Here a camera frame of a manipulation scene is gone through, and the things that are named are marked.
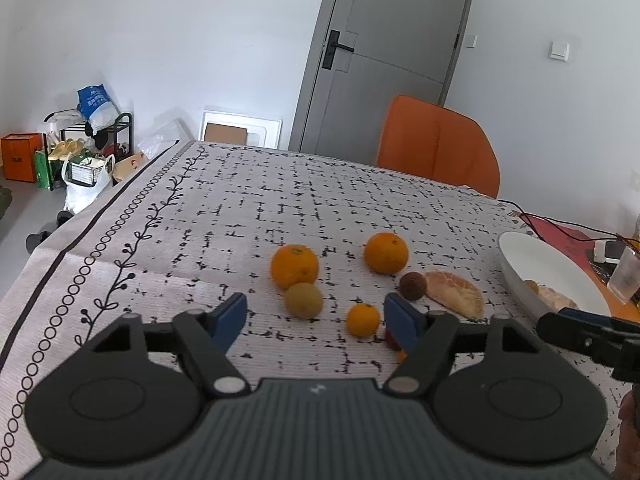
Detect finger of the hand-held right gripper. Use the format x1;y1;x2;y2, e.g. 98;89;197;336
537;307;640;368

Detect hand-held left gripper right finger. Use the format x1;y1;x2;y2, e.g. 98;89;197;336
382;292;546;396

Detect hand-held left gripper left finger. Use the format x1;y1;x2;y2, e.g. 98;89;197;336
82;292;251;396

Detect small tangerine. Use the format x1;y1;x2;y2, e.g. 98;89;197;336
346;303;382;338

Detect peeled orange piece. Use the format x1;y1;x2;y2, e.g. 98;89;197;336
536;286;580;311
424;270;486;320

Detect white plate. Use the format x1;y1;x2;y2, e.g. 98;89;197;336
497;231;613;333

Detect large orange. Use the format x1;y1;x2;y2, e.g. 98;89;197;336
364;231;409;276
270;244;320;291

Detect brown kiwi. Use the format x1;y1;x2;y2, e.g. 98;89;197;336
285;282;324;319

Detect person's right hand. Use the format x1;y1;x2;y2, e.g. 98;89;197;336
617;389;640;478

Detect dark brown round fruit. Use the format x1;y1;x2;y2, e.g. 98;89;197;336
399;271;427;302

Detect red table mat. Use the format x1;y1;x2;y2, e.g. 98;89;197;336
520;220;640;322

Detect clear plastic cup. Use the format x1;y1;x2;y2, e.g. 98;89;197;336
606;247;640;305

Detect black and white printed tablecloth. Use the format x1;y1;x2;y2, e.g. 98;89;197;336
0;140;640;480

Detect orange chair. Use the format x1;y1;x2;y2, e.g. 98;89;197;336
375;94;501;199

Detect brown paper bag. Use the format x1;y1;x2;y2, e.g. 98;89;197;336
112;152;151;184

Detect brown cardboard sheet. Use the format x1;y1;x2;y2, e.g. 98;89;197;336
205;122;249;144

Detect clear plastic bag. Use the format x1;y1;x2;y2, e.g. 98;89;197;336
136;119;193;163

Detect white plastic bag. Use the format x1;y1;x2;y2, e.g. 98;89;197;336
61;152;117;215

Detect black shoe rack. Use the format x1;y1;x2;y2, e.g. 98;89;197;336
42;112;133;161

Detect yellow slippers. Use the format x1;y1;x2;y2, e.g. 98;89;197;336
48;139;87;162

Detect blue and white bag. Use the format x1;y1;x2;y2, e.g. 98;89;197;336
76;83;120;131

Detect white bag on rack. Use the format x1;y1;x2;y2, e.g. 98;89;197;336
44;109;86;133

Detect orange box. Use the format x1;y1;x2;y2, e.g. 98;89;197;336
0;133;45;184

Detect grey door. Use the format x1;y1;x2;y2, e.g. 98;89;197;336
287;0;481;168

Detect black cable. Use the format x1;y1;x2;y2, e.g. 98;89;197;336
497;199;632;242

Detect white frame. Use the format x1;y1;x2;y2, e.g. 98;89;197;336
200;105;284;150

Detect black door handle lock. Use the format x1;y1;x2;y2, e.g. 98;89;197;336
321;30;356;71

